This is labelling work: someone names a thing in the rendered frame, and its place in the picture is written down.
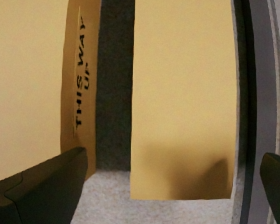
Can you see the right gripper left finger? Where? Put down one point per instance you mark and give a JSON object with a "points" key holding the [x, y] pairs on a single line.
{"points": [[47, 193]]}

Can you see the brown cardboard carton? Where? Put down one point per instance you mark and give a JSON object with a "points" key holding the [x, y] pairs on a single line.
{"points": [[184, 100], [48, 74]]}

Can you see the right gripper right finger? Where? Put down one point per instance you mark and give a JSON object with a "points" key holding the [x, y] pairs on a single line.
{"points": [[270, 176]]}

